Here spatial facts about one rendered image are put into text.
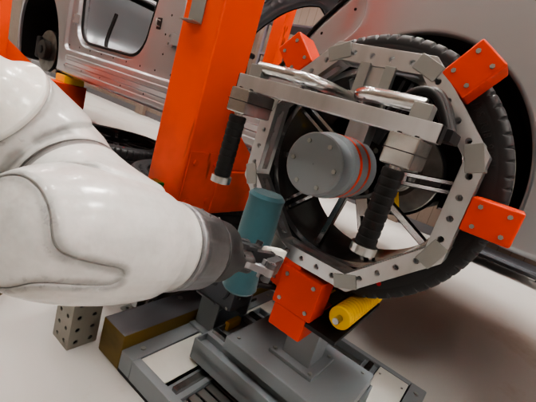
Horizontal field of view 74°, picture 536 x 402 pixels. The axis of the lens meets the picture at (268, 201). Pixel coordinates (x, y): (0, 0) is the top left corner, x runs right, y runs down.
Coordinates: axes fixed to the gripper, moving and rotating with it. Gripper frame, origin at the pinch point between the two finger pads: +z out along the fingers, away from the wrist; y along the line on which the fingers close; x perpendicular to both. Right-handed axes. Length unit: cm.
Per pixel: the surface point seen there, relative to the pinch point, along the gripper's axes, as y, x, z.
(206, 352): 27, 44, 48
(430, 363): -37, 32, 150
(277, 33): 227, -187, 281
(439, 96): -12.4, -35.4, 7.0
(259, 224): 14.3, -2.3, 19.4
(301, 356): 1, 31, 55
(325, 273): -1.2, 2.1, 31.9
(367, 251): -12.5, -7.2, 5.2
